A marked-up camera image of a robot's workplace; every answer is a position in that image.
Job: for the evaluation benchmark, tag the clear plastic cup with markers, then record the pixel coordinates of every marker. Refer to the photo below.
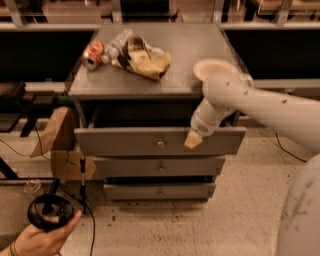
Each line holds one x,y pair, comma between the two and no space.
33,187

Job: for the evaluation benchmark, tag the grey drawer cabinet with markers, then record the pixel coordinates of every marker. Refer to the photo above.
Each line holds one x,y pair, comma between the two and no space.
136,93

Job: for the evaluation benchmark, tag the orange soda can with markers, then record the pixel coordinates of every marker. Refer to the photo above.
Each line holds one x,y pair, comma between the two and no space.
91,57

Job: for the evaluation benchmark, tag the crumpled yellow chip bag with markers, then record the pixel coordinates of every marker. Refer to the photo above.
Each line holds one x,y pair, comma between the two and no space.
142,59

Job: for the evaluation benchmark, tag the black chair left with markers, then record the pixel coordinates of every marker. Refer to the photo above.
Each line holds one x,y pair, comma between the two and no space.
16,103

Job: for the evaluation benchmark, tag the grey drawer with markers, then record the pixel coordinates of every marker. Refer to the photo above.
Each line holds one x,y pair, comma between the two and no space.
158,166
155,141
159,191

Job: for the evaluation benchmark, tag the brown cardboard box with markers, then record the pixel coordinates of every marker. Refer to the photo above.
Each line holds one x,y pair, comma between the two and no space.
58,139

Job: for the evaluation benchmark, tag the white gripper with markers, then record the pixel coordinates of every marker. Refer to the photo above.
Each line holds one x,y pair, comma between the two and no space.
201,128

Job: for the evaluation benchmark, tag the grey bottom drawer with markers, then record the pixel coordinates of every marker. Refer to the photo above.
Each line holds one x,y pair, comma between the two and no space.
159,191

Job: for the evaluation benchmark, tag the person's hand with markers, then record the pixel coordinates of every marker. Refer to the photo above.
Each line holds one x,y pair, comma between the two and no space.
36,242

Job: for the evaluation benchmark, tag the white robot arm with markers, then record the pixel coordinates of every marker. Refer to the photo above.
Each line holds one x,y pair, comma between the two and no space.
296,118

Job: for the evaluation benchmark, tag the grey top drawer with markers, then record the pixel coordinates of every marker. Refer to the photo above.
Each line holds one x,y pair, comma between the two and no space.
155,141

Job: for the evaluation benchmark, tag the grey middle drawer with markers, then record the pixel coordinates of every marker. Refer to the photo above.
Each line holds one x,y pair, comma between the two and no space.
158,166

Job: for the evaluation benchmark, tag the clear plastic water bottle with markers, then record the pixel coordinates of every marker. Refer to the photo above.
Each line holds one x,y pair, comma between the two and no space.
115,47

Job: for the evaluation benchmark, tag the black tripod stand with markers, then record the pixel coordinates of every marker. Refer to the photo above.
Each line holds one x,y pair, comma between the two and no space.
83,183

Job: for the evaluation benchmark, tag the white paper bowl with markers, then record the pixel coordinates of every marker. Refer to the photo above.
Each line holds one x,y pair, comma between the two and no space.
206,67

